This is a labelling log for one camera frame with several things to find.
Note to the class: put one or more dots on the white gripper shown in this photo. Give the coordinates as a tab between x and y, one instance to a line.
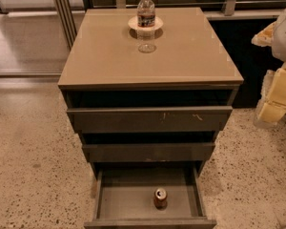
285	37

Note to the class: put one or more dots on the red coke can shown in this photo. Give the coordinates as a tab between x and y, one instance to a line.
160	198

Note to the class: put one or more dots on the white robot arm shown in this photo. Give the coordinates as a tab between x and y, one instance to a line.
279	38

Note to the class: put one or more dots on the grey drawer cabinet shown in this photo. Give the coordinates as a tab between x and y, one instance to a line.
188	68

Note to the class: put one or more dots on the top grey drawer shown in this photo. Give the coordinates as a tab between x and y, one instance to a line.
149	120

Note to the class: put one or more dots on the middle grey drawer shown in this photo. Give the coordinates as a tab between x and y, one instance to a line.
161	152

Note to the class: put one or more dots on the bottom grey open drawer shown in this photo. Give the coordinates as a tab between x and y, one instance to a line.
124	200

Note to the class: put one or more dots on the clear plastic water bottle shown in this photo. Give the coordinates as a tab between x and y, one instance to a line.
146	14

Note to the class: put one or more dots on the white round plate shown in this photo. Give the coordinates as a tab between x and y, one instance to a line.
133	24

